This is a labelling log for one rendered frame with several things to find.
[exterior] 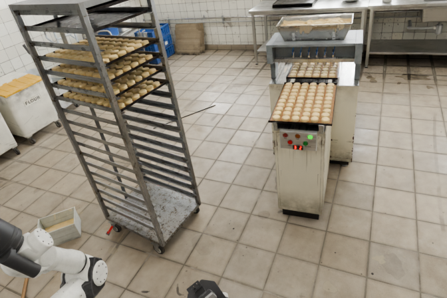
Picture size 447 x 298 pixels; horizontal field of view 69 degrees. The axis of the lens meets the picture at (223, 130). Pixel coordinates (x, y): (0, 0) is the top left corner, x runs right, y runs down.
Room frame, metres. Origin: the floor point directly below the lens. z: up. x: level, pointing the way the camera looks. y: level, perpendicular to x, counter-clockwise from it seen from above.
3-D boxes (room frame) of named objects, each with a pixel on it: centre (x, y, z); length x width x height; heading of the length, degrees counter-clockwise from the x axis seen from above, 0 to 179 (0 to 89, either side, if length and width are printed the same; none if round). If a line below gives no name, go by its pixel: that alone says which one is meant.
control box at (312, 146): (1.78, -0.48, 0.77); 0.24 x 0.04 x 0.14; 66
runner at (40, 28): (1.85, 0.79, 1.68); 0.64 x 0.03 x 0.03; 53
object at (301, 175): (2.11, -0.63, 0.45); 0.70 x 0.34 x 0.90; 156
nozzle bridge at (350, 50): (2.57, -0.84, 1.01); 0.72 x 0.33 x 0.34; 66
